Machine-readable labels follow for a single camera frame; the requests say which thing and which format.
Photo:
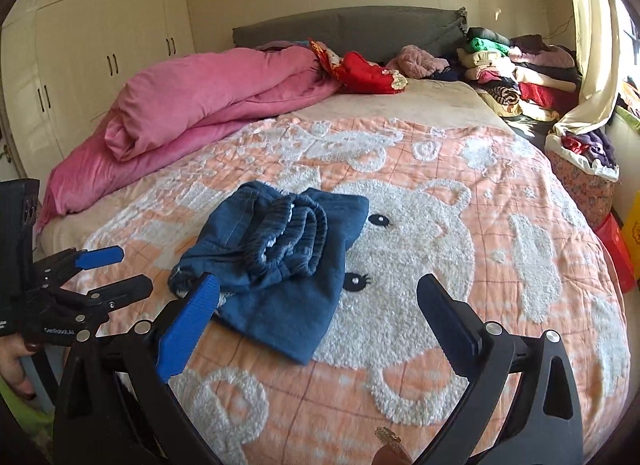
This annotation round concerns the blue denim lace-trimmed pants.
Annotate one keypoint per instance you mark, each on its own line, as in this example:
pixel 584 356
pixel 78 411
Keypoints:
pixel 280 261

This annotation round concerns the floral laundry basket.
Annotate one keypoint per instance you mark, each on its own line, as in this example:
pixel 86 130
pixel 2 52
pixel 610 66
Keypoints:
pixel 590 184

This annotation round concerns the grey headboard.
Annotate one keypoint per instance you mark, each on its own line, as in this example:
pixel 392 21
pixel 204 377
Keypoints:
pixel 376 32

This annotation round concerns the red embroidered garment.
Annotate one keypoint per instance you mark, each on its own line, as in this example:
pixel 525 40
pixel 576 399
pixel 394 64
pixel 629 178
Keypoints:
pixel 357 75

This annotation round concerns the pink folded quilt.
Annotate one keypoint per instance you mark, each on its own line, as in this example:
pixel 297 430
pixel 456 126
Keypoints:
pixel 176 107

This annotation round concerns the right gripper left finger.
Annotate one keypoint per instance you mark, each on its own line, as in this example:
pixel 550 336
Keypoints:
pixel 115 405

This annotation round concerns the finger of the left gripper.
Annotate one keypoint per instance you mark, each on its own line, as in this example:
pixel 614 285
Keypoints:
pixel 56 270
pixel 115 292

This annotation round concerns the red bag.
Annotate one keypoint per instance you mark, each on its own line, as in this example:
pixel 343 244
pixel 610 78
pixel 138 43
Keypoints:
pixel 611 236

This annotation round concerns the cream curtain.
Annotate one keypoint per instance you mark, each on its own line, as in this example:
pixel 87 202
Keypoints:
pixel 598 57

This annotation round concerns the cream wardrobe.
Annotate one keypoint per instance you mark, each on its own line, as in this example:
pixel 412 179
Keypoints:
pixel 63 63

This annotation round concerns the yellow box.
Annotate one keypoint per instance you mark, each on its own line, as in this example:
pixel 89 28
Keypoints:
pixel 631 235

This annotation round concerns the left hand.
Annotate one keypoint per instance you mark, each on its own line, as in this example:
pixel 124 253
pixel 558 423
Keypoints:
pixel 13 348

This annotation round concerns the black camera box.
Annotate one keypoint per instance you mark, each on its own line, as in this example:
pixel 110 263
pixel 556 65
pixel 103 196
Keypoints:
pixel 19 204

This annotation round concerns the right hand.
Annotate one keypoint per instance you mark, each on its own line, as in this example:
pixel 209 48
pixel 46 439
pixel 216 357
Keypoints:
pixel 391 451

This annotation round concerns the mauve fluffy garment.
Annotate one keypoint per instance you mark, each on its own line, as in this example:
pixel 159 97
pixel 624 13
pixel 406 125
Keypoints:
pixel 416 63

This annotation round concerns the green sleeve forearm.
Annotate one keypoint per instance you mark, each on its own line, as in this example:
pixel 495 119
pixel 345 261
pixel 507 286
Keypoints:
pixel 37 425

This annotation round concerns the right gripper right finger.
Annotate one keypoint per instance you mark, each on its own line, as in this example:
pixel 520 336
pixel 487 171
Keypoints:
pixel 544 422

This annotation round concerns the pile of folded clothes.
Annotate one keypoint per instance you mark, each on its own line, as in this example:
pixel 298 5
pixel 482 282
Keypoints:
pixel 521 76

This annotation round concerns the peach bear-pattern bedspread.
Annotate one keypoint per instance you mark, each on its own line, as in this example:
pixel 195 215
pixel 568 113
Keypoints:
pixel 452 193

